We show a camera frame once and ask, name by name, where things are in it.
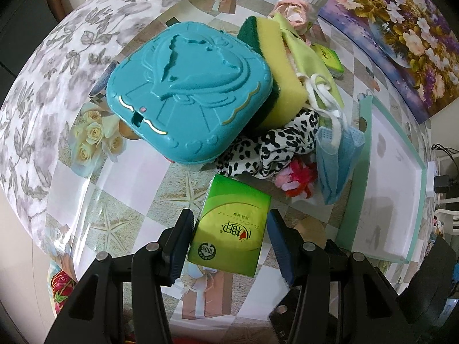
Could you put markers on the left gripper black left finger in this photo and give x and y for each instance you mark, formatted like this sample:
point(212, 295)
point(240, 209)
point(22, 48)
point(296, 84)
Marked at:
point(94, 311)

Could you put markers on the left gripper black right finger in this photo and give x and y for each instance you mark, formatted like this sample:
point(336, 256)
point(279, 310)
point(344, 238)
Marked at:
point(333, 297)

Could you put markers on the red pink yarn flower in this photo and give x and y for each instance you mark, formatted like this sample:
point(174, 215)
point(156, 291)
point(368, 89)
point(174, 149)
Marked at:
point(298, 179)

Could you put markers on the yellow green sponge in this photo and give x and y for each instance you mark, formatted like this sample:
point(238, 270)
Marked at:
point(288, 95)

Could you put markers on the mint white storage tray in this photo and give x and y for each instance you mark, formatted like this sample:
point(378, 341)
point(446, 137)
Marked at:
point(384, 211)

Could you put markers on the blue face mask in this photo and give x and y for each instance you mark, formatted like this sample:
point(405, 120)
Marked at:
point(335, 162)

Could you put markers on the black white spotted cloth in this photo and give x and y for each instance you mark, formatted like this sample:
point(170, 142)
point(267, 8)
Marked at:
point(271, 151)

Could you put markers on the lime green cloth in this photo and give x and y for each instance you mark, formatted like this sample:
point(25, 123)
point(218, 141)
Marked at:
point(306, 60)

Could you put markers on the small green tissue pack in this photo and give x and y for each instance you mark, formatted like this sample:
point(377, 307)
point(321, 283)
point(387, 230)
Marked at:
point(330, 59)

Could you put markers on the teal plastic toy case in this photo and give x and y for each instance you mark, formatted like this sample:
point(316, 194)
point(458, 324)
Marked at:
point(190, 91)

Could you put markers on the grey floral tablecloth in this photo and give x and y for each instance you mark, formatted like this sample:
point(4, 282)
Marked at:
point(48, 93)

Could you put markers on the floral painting canvas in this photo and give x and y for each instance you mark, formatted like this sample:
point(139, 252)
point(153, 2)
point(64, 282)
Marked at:
point(410, 41)

